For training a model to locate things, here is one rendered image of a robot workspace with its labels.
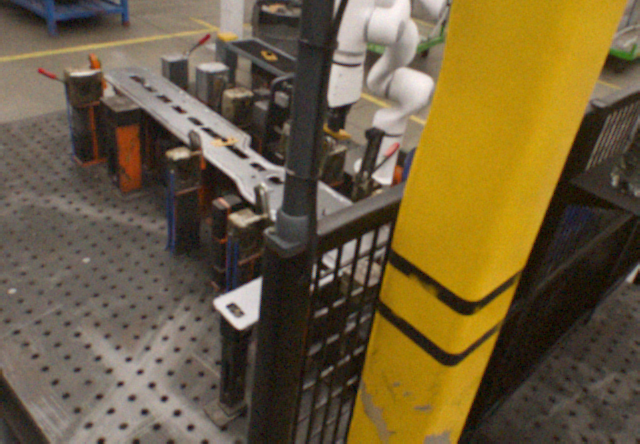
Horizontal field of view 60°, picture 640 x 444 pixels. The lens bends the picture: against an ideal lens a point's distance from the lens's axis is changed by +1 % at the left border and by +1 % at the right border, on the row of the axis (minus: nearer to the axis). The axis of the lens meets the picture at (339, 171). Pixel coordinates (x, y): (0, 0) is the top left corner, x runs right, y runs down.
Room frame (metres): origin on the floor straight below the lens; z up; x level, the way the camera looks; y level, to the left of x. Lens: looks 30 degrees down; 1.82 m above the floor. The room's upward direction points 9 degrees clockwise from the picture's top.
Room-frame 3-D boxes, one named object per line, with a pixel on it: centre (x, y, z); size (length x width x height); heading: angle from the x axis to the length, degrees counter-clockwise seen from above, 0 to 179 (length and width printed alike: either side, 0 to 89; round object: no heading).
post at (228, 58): (2.09, 0.52, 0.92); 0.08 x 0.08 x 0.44; 48
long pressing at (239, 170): (1.53, 0.39, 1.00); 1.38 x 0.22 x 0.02; 48
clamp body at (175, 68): (2.03, 0.70, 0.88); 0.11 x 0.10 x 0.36; 138
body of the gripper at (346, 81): (1.21, 0.03, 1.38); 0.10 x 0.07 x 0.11; 138
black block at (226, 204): (1.21, 0.28, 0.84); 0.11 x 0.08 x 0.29; 138
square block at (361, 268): (0.93, -0.09, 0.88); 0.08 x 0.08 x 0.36; 48
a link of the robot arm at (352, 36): (1.20, 0.02, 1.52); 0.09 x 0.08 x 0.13; 72
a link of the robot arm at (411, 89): (1.82, -0.18, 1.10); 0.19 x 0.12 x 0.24; 73
